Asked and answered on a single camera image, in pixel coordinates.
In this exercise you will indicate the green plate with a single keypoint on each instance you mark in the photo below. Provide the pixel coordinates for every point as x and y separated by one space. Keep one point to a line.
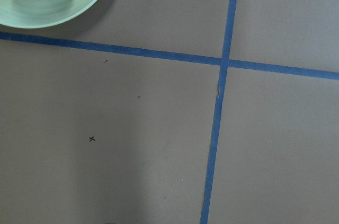
34 14

